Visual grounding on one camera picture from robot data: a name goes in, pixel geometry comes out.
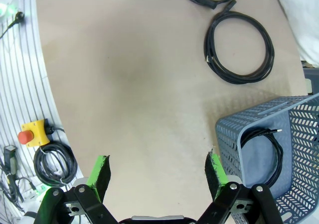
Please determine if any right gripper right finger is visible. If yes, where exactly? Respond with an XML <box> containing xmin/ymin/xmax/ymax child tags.
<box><xmin>196</xmin><ymin>151</ymin><xmax>284</xmax><ymax>224</ymax></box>

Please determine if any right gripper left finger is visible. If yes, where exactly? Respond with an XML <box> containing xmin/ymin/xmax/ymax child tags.
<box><xmin>33</xmin><ymin>155</ymin><xmax>118</xmax><ymax>224</ymax></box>

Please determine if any thin black jack cable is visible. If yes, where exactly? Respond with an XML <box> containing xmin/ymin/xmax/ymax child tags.
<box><xmin>239</xmin><ymin>128</ymin><xmax>284</xmax><ymax>189</ymax></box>

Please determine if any black adapter cable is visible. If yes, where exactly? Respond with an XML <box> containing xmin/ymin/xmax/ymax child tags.
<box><xmin>203</xmin><ymin>0</ymin><xmax>275</xmax><ymax>85</ymax></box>

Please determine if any blue-grey plastic lattice basket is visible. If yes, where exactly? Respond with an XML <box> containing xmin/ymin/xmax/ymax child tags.
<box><xmin>215</xmin><ymin>92</ymin><xmax>319</xmax><ymax>224</ymax></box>

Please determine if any yellow emergency stop button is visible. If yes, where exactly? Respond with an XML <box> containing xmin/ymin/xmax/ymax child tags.
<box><xmin>17</xmin><ymin>118</ymin><xmax>52</xmax><ymax>148</ymax></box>

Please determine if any small black box device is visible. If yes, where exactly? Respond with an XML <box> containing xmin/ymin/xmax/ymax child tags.
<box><xmin>3</xmin><ymin>145</ymin><xmax>18</xmax><ymax>176</ymax></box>

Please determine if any aluminium slotted platform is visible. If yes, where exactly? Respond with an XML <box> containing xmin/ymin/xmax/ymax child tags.
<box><xmin>0</xmin><ymin>0</ymin><xmax>84</xmax><ymax>224</ymax></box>

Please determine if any person in white sweatshirt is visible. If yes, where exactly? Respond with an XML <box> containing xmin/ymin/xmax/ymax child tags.
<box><xmin>271</xmin><ymin>0</ymin><xmax>319</xmax><ymax>67</ymax></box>

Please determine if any coiled black floor cable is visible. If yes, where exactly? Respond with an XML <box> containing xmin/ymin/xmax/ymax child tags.
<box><xmin>33</xmin><ymin>124</ymin><xmax>77</xmax><ymax>188</ymax></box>

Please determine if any black mains plug with cord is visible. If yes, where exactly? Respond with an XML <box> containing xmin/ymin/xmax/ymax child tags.
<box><xmin>0</xmin><ymin>10</ymin><xmax>25</xmax><ymax>39</ymax></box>

